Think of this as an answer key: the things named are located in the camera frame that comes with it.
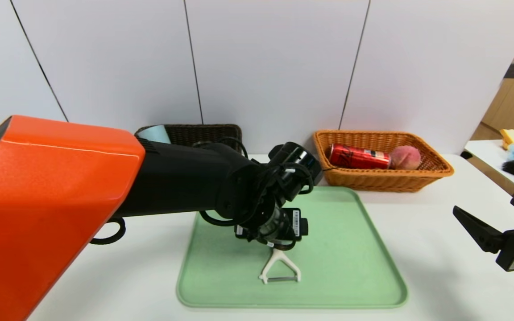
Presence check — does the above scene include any wooden cabinet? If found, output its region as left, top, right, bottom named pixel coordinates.
left=470, top=4, right=514, bottom=142

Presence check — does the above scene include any red soda can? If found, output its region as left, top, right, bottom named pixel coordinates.
left=328, top=144, right=392, bottom=170

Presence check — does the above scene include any orange wicker basket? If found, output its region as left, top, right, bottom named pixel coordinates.
left=313, top=130, right=455, bottom=193

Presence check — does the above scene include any white side table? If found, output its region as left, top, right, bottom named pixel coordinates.
left=461, top=140, right=514, bottom=195

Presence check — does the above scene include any grey handled white peeler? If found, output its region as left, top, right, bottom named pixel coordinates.
left=259, top=247, right=302, bottom=284

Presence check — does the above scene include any blue plastic cup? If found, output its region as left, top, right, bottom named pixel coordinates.
left=139, top=125, right=172, bottom=144

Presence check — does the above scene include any dark brown wicker basket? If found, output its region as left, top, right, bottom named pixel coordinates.
left=134, top=124, right=243, bottom=154

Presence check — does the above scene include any light green plastic tray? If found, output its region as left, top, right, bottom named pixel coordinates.
left=177, top=186, right=409, bottom=308

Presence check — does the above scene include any pink peach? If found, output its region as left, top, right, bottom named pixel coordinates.
left=389, top=145, right=422, bottom=170

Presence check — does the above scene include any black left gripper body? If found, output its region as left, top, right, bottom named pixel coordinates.
left=234, top=206, right=302, bottom=246

